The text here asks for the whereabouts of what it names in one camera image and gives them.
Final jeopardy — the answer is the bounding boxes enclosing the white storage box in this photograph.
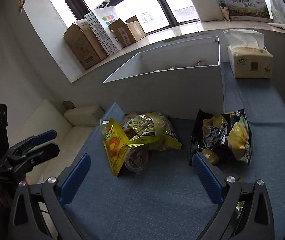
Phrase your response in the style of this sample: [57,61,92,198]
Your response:
[103,36,224,120]

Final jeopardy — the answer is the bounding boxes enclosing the beige tissue pack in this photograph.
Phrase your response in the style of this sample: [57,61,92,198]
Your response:
[224,29,273,79]

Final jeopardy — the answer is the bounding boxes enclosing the snack packets inside box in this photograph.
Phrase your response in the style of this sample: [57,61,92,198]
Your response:
[154,60,205,72]

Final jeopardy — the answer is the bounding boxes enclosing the blue fabric table cover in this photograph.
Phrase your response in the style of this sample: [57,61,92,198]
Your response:
[65,64,285,239]

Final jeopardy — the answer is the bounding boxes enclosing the white dotted paper bag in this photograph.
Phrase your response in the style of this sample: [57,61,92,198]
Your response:
[84,0,123,56]

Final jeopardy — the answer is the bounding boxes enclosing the printed landscape gift box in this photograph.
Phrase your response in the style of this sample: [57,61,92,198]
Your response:
[218,0,272,23]

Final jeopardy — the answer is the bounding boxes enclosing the cream white sofa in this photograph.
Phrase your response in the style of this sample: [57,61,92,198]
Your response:
[10,99,105,184]

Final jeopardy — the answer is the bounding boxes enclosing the large brown cardboard box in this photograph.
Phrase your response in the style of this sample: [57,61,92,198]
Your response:
[63,19,108,70]

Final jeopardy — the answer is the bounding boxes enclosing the yellow-green chip bag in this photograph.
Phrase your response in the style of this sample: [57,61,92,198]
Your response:
[122,112,181,151]

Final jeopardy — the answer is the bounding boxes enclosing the white box on sill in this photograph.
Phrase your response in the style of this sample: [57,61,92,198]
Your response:
[191,0,224,22]

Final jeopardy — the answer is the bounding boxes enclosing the black potato chip bag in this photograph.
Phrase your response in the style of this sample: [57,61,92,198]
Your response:
[189,109,252,166]

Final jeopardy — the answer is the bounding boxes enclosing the clear jelly cup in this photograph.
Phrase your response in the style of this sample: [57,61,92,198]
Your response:
[124,148,149,172]

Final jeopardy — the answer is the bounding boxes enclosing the yellow ring snack packet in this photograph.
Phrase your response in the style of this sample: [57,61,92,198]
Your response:
[103,118,129,177]

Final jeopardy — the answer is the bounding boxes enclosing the small open cardboard box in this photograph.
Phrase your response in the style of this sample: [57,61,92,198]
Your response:
[108,15,147,47]

